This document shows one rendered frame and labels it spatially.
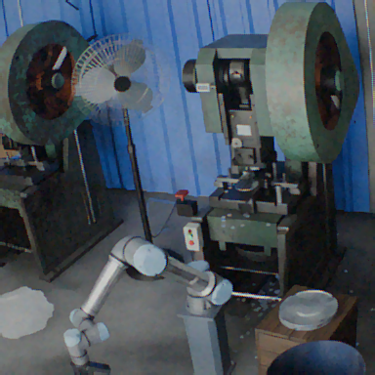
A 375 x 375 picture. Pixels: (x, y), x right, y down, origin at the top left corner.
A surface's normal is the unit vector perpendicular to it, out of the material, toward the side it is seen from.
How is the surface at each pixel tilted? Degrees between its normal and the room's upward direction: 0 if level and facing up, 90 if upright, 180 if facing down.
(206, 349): 90
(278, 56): 58
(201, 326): 90
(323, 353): 88
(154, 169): 90
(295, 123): 104
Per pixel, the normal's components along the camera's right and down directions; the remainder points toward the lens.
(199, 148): -0.47, 0.43
